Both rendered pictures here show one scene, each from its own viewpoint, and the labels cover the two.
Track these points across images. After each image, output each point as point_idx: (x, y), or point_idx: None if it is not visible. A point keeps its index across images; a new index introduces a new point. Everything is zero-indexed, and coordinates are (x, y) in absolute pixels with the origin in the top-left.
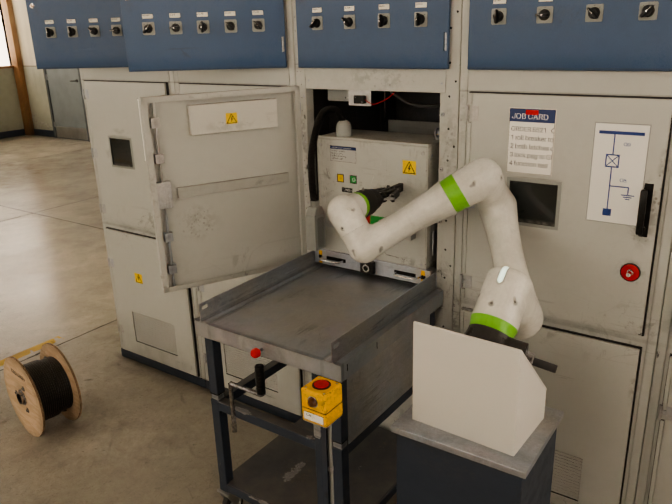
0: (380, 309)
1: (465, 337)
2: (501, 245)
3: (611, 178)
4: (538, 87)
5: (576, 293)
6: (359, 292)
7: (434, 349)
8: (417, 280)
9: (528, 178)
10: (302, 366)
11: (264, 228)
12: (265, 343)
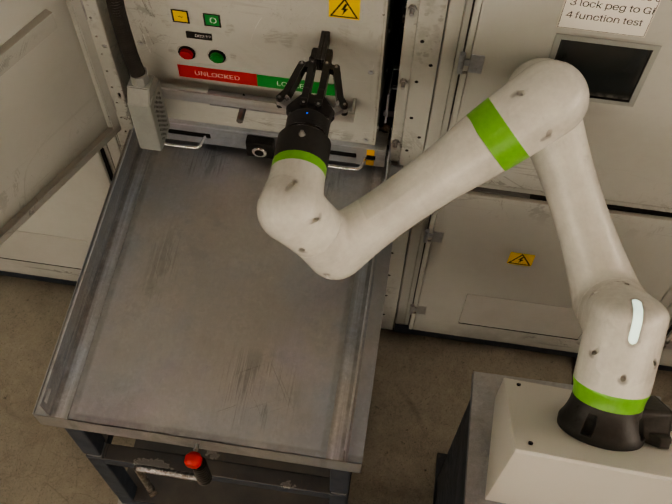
0: (366, 309)
1: (609, 470)
2: (572, 194)
3: None
4: None
5: (639, 174)
6: None
7: (546, 470)
8: (359, 161)
9: (598, 37)
10: (283, 459)
11: (34, 124)
12: (204, 441)
